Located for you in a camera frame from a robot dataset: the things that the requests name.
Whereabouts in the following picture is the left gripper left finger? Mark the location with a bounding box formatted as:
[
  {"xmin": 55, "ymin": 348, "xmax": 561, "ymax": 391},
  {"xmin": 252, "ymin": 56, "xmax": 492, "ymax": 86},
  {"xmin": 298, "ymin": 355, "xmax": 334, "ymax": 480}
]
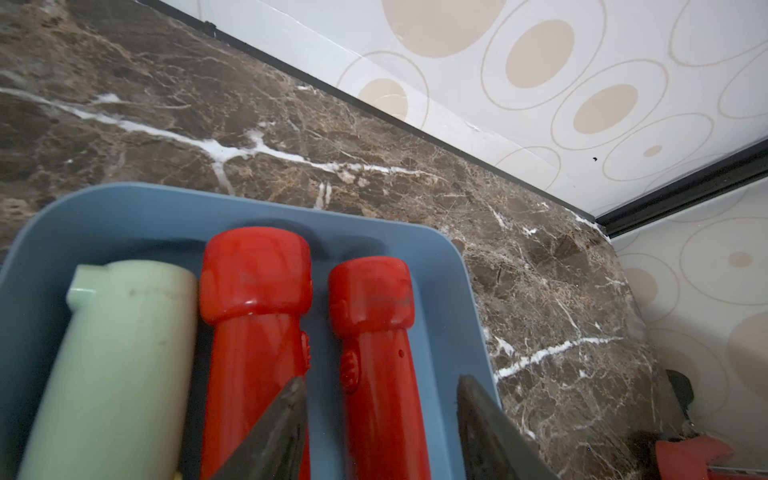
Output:
[{"xmin": 212, "ymin": 377, "xmax": 308, "ymax": 480}]

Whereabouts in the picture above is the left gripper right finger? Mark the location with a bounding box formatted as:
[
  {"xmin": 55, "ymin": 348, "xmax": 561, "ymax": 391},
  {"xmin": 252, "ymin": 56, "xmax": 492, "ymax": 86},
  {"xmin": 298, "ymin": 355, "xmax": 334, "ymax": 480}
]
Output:
[{"xmin": 457, "ymin": 375, "xmax": 558, "ymax": 480}]

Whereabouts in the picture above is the red flashlight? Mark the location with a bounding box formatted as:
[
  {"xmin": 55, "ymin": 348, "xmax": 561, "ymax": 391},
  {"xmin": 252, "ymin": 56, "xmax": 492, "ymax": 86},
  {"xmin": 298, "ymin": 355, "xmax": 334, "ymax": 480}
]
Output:
[{"xmin": 199, "ymin": 227, "xmax": 313, "ymax": 479}]

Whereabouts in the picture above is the red flashlight diagonal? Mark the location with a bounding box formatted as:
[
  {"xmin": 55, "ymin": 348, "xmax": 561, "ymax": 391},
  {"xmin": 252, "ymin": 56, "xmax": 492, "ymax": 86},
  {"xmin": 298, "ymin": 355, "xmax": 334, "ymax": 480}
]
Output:
[{"xmin": 328, "ymin": 256, "xmax": 431, "ymax": 479}]

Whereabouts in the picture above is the blue storage tray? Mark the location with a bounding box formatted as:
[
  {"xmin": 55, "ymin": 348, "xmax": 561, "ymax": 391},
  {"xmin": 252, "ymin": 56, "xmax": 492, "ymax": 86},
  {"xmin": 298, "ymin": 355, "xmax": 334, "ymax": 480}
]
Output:
[{"xmin": 1, "ymin": 183, "xmax": 494, "ymax": 479}]

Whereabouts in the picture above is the red and steel toaster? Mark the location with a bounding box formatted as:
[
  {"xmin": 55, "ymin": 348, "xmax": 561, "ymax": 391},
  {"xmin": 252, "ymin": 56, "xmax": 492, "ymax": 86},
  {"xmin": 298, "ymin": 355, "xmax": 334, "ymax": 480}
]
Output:
[{"xmin": 654, "ymin": 436, "xmax": 767, "ymax": 480}]

